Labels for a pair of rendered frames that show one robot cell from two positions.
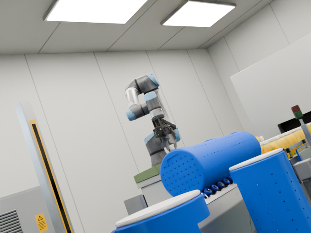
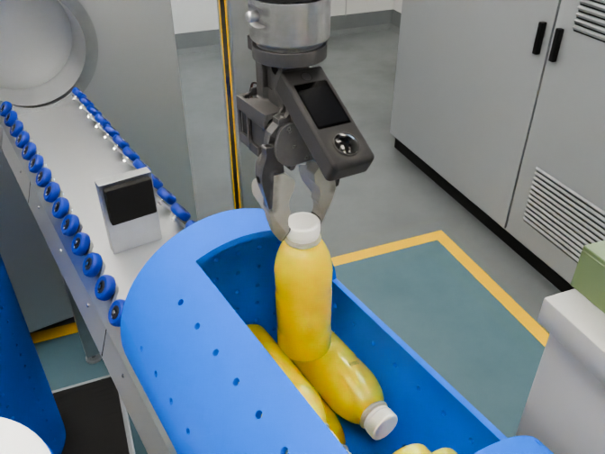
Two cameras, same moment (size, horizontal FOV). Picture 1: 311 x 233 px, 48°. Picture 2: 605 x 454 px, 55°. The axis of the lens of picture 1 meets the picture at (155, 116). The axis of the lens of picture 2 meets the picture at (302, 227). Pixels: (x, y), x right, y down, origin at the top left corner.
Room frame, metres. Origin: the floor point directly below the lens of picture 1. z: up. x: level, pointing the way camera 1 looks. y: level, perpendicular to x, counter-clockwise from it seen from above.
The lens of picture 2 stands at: (2.25, -0.52, 1.63)
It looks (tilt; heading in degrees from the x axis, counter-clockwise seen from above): 35 degrees down; 112
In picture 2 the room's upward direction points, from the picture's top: straight up
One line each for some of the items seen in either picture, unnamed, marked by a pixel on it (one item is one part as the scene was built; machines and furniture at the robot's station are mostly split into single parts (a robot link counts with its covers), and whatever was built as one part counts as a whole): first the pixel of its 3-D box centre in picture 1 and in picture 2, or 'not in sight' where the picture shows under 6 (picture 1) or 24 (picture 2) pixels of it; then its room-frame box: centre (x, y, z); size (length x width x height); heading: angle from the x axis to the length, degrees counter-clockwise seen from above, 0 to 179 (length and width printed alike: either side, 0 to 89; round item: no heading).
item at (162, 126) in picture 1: (161, 126); (286, 99); (2.02, -0.01, 1.39); 0.09 x 0.08 x 0.12; 145
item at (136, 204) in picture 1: (139, 213); (131, 213); (1.59, 0.22, 1.00); 0.10 x 0.04 x 0.15; 55
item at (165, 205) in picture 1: (158, 207); not in sight; (1.10, 0.10, 1.03); 0.28 x 0.28 x 0.01
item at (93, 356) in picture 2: not in sight; (75, 294); (0.97, 0.57, 0.31); 0.06 x 0.06 x 0.63; 55
